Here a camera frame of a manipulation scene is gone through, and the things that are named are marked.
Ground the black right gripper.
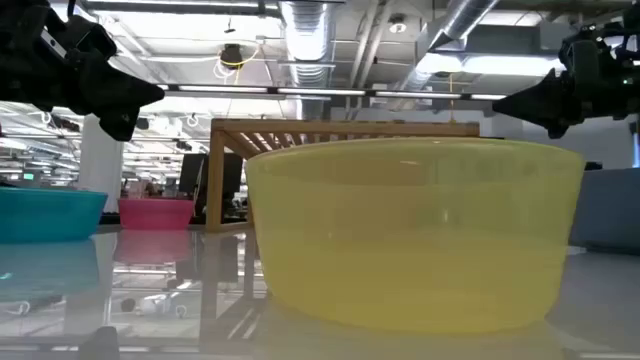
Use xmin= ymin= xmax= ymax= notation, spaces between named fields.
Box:
xmin=492 ymin=4 xmax=640 ymax=140

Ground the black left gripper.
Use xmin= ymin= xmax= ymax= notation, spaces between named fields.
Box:
xmin=0 ymin=0 xmax=166 ymax=142

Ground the pink plastic bowl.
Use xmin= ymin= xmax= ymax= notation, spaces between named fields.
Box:
xmin=118 ymin=197 xmax=196 ymax=231

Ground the wooden slatted shelf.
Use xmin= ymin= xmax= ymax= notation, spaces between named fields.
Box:
xmin=205 ymin=118 xmax=481 ymax=234

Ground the white round pillar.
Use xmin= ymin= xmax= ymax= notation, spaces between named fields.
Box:
xmin=78 ymin=113 xmax=125 ymax=201

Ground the black computer monitor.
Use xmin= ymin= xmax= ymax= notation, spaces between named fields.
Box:
xmin=178 ymin=152 xmax=245 ymax=222

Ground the cyan plastic bowl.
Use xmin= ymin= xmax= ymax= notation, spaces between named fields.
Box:
xmin=0 ymin=186 xmax=109 ymax=245

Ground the yellow plastic bowl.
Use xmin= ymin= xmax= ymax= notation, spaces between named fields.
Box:
xmin=244 ymin=137 xmax=586 ymax=335

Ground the long ceiling light strip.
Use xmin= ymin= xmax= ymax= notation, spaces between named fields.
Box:
xmin=155 ymin=83 xmax=509 ymax=102

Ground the silver ventilation duct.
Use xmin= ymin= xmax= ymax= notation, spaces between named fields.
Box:
xmin=278 ymin=0 xmax=335 ymax=87
xmin=394 ymin=0 xmax=501 ymax=99

